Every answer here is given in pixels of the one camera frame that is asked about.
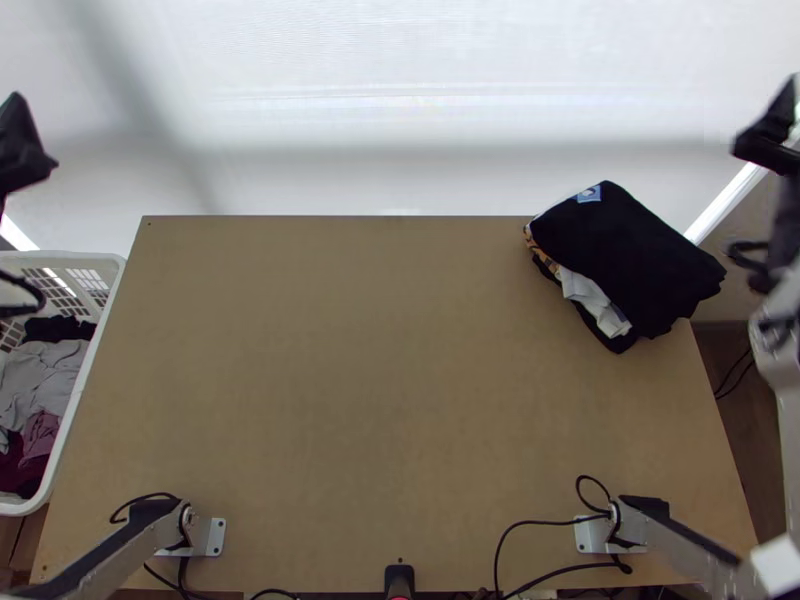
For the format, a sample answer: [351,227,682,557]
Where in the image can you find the black cable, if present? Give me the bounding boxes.
[574,474,618,520]
[109,491,184,527]
[712,348,755,402]
[492,519,579,600]

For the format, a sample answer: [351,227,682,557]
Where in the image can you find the white laundry basket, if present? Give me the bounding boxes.
[0,251,129,518]

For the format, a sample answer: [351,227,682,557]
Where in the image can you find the heap of clothes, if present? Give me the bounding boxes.
[0,315,99,495]

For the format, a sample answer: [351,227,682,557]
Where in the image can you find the pile of folded clothes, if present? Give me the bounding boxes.
[519,180,728,355]

